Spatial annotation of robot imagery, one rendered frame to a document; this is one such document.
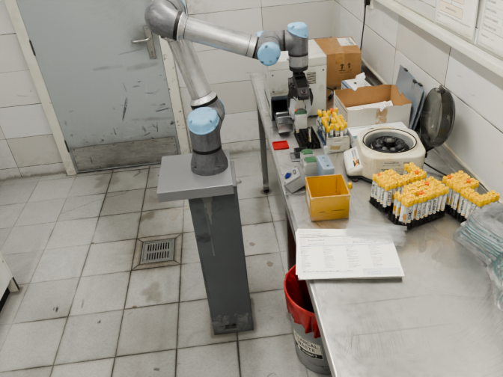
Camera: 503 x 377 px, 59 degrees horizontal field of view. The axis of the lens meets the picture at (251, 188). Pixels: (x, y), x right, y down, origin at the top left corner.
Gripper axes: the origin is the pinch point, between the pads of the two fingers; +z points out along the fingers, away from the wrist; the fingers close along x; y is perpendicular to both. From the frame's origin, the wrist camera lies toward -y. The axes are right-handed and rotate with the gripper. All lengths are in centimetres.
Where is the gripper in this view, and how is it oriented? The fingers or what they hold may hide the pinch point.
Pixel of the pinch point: (300, 116)
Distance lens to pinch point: 182.9
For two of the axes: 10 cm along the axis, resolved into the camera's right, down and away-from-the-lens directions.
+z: 0.8, 8.3, 5.6
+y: -0.8, -5.5, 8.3
